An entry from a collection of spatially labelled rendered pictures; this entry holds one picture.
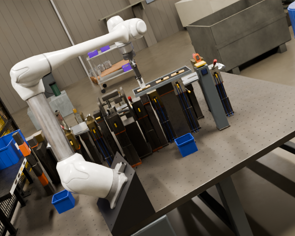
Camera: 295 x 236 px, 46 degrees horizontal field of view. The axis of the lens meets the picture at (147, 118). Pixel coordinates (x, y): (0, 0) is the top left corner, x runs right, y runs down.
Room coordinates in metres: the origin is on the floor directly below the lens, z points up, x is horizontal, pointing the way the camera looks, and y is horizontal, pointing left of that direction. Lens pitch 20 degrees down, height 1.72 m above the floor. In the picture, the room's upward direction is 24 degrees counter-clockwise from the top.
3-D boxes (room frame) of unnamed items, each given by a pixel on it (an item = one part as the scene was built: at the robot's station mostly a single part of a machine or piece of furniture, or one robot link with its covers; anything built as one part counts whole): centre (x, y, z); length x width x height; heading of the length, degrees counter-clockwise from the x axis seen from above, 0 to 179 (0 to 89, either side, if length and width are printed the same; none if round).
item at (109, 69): (8.83, 0.30, 0.16); 1.13 x 0.80 x 0.32; 102
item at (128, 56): (2.06, -0.05, 1.36); 0.08 x 0.07 x 0.09; 2
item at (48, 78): (9.41, 2.09, 0.34); 0.56 x 0.54 x 0.69; 11
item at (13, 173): (2.18, 0.96, 1.01); 0.90 x 0.22 x 0.03; 0
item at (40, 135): (2.51, 0.80, 0.88); 0.08 x 0.08 x 0.36; 0
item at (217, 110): (2.06, -0.43, 0.92); 0.08 x 0.08 x 0.44; 0
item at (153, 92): (2.22, -0.10, 0.89); 0.12 x 0.08 x 0.38; 0
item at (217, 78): (2.21, -0.53, 0.88); 0.12 x 0.07 x 0.36; 0
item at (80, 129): (2.40, 0.04, 1.00); 1.38 x 0.22 x 0.02; 90
